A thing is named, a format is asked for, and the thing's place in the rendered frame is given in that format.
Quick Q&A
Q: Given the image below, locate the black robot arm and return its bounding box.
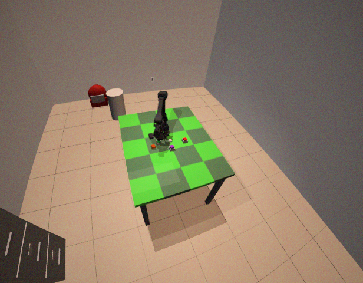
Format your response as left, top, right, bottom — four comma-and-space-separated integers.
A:
153, 91, 168, 140

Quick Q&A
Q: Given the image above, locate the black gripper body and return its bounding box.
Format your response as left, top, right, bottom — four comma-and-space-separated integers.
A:
148, 130, 169, 139

